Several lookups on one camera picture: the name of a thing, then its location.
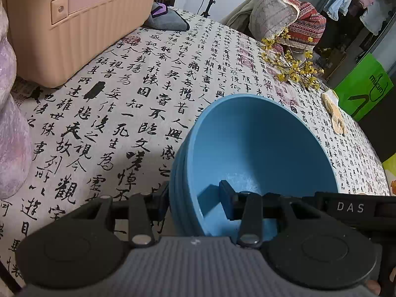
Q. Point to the black paper bag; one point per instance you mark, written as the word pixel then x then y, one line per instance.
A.
pixel 383 136

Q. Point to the light green snack box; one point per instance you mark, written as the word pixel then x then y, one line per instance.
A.
pixel 390 176

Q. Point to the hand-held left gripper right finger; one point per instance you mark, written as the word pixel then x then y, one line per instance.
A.
pixel 226 199

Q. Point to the yellow flower branch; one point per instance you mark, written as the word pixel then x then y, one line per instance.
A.
pixel 294 68

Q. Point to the person's right hand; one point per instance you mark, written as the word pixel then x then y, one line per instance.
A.
pixel 373 288

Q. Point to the knitted work glove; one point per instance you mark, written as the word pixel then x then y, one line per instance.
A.
pixel 334 111

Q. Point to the pink suitcase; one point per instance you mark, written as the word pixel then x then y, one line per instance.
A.
pixel 77 31

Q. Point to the red patterned blanket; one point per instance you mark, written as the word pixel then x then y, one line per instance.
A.
pixel 309 24

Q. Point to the dark sliding glass door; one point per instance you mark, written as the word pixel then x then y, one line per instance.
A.
pixel 383 46

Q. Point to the white hanging garment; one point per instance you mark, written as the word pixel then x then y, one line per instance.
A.
pixel 376 17

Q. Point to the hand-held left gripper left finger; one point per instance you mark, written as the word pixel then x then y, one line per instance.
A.
pixel 164 202

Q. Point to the grey quilted cloth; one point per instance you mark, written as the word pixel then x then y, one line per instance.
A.
pixel 269 12

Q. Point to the green paper bag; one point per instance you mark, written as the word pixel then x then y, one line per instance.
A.
pixel 362 89

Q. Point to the purple vase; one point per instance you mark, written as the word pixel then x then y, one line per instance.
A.
pixel 12 130

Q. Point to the grey purple cloth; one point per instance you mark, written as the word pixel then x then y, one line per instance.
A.
pixel 167 18

